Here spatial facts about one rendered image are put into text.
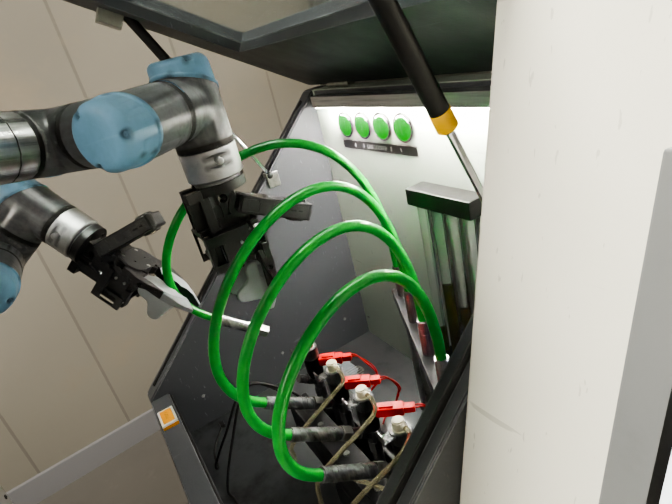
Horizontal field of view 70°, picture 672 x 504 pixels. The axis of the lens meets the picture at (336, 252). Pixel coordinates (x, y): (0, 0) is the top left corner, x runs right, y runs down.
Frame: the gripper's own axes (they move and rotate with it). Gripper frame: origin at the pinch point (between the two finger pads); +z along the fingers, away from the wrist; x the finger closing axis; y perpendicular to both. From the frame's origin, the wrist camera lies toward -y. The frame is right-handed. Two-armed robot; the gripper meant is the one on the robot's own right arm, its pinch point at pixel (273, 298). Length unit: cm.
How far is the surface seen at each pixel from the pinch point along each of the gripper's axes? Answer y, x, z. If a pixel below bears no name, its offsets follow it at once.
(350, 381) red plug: -4.3, 10.2, 13.1
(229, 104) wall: -56, -162, -14
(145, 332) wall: 18, -156, 71
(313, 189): -7.1, 8.8, -16.5
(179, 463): 22.3, -9.0, 25.8
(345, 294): -0.1, 24.8, -10.2
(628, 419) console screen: -6, 50, -7
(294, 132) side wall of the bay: -24.7, -30.9, -16.6
